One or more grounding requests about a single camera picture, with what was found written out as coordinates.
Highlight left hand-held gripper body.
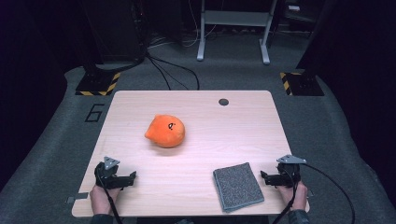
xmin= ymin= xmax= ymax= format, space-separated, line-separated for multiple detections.
xmin=93 ymin=156 xmax=129 ymax=189

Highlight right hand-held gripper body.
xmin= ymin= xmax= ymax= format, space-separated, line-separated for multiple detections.
xmin=274 ymin=154 xmax=307 ymax=189

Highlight grey cloth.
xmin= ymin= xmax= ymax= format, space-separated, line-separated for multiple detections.
xmin=212 ymin=161 xmax=265 ymax=214

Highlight orange plush toy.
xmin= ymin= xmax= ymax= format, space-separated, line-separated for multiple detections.
xmin=144 ymin=114 xmax=187 ymax=148

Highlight person's left hand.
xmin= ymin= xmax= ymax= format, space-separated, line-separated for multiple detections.
xmin=89 ymin=185 xmax=121 ymax=217

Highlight person's right hand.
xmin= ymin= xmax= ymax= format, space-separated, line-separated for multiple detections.
xmin=276 ymin=181 xmax=309 ymax=212

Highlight black yellow striped stand base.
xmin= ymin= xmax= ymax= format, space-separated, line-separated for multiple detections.
xmin=279 ymin=72 xmax=325 ymax=97
xmin=75 ymin=71 xmax=121 ymax=97

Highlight dark curtain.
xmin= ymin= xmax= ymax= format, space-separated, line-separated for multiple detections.
xmin=0 ymin=0 xmax=85 ymax=191
xmin=295 ymin=0 xmax=396 ymax=206

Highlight black cabinet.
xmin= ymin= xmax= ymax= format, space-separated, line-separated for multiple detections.
xmin=82 ymin=0 xmax=148 ymax=64

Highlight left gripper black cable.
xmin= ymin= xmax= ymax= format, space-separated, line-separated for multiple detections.
xmin=96 ymin=169 xmax=123 ymax=224

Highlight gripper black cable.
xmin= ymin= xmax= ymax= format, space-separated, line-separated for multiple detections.
xmin=96 ymin=169 xmax=123 ymax=224
xmin=272 ymin=162 xmax=357 ymax=224

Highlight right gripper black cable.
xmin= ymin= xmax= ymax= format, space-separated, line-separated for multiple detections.
xmin=272 ymin=162 xmax=357 ymax=224

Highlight black floor cables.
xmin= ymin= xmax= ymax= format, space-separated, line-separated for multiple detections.
xmin=145 ymin=52 xmax=201 ymax=91

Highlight white floor cables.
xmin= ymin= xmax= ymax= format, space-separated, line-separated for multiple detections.
xmin=148 ymin=0 xmax=219 ymax=49

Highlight white metal table frame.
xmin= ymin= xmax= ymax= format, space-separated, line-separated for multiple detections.
xmin=196 ymin=0 xmax=278 ymax=65

